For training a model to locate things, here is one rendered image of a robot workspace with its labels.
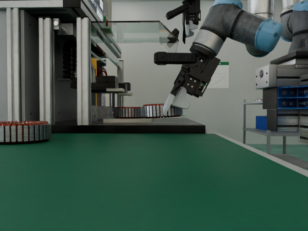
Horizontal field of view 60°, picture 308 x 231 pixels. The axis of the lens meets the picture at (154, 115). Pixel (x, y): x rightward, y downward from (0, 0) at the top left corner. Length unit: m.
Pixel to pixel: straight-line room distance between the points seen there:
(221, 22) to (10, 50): 0.54
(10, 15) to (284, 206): 0.75
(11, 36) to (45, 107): 0.20
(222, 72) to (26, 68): 5.84
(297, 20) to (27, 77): 1.06
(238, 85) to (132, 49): 2.59
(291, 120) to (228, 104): 5.23
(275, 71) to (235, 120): 5.30
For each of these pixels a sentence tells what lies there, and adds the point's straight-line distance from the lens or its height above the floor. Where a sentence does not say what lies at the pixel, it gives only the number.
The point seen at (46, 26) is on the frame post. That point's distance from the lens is 0.78.
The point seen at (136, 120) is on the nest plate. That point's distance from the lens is 0.82.
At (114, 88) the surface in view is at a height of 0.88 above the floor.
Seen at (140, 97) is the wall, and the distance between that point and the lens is 6.24.
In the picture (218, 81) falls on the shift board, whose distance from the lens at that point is 6.38.
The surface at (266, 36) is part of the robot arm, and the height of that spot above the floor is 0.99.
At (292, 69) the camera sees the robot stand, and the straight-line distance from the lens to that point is 1.22.
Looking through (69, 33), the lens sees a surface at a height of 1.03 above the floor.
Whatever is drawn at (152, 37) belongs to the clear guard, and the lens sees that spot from 0.96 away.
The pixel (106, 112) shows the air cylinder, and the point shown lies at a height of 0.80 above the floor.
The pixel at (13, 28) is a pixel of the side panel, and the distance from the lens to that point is 0.81.
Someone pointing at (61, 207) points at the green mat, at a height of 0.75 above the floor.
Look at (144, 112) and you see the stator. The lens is 0.70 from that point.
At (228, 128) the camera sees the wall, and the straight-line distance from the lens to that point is 6.42.
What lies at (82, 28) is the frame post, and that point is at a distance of 0.76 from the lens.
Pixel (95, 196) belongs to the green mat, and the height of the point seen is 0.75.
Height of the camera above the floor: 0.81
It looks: 1 degrees down
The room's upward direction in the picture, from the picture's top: straight up
